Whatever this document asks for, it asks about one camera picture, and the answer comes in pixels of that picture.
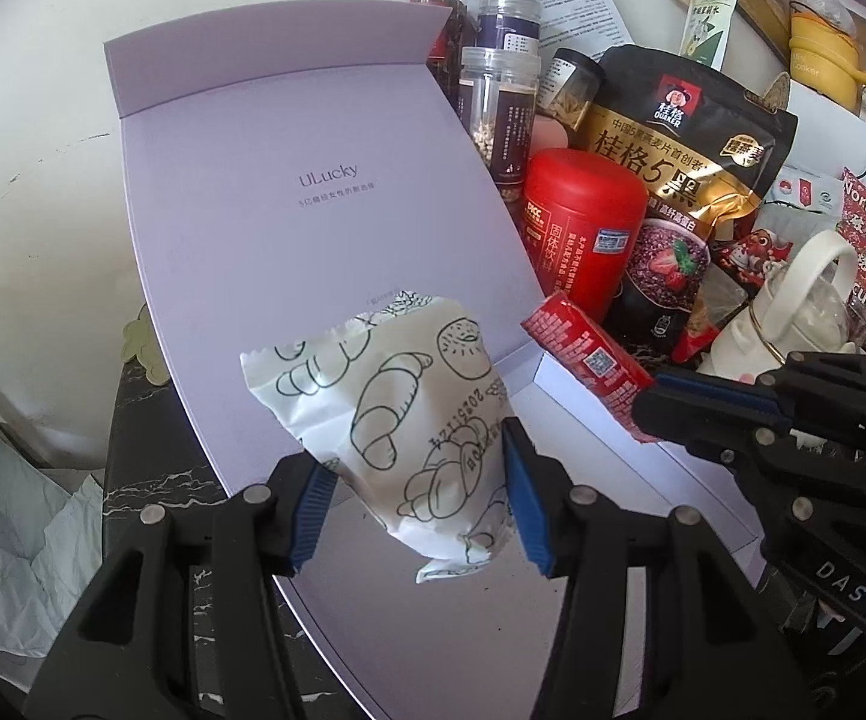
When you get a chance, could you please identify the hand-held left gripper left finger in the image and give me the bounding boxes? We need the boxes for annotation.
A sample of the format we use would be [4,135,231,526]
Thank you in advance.
[23,454,344,720]

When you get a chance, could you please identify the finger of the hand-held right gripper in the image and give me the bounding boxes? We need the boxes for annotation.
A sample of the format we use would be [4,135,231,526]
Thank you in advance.
[631,388,788,479]
[654,351,866,421]

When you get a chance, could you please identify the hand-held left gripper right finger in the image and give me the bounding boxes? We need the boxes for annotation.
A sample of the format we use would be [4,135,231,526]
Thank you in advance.
[500,416,809,720]

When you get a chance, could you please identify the red sachet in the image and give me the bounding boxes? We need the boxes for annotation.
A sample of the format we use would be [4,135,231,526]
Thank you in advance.
[520,291,659,440]

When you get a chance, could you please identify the white croissant print bread packet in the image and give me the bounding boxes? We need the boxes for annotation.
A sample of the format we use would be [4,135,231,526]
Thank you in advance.
[241,292,520,586]

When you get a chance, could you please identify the lavender gift box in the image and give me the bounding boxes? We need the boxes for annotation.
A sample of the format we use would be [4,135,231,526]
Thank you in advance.
[103,0,768,720]

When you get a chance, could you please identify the white cartoon water bottle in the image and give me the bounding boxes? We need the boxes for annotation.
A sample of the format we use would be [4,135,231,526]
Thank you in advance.
[703,231,866,391]

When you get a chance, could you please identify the small red cartoon snack packet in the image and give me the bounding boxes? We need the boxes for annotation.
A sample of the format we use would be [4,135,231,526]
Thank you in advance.
[718,229,794,290]

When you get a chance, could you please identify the red tin canister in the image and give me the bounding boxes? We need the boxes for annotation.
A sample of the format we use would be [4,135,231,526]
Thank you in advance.
[523,148,651,323]

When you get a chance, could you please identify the small white red packet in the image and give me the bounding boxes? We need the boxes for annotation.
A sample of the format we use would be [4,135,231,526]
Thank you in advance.
[774,172,846,207]

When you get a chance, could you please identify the black gold oat bag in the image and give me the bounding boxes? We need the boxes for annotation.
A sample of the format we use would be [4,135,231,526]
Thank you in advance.
[579,45,800,372]

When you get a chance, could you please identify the pink round object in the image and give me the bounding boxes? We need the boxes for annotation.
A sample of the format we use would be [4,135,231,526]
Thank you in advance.
[534,116,573,155]

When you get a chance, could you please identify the pale grey green jacket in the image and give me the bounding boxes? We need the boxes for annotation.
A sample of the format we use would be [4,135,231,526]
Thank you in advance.
[0,352,107,661]

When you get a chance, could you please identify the black lid jar yellow strips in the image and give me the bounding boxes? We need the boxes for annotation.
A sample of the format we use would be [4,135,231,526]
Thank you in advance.
[545,49,606,128]

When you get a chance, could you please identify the clear jar of white seeds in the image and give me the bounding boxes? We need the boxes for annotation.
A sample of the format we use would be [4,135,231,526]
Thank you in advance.
[459,46,540,203]

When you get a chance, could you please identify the yellow pot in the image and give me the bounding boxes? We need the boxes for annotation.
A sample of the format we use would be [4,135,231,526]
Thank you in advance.
[789,11,866,110]

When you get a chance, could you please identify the tall printed paper packet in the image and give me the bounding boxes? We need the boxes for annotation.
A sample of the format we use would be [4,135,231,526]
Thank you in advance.
[680,0,745,72]

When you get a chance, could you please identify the printed paper sheet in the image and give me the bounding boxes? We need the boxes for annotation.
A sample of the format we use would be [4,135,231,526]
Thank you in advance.
[470,0,636,65]

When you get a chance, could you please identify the clear jar with purple label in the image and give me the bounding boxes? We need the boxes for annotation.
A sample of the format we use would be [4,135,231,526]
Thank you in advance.
[476,0,543,61]

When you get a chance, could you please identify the clear jar of dark dried fruit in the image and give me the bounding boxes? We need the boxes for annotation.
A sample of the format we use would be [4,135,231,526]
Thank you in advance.
[404,0,479,102]

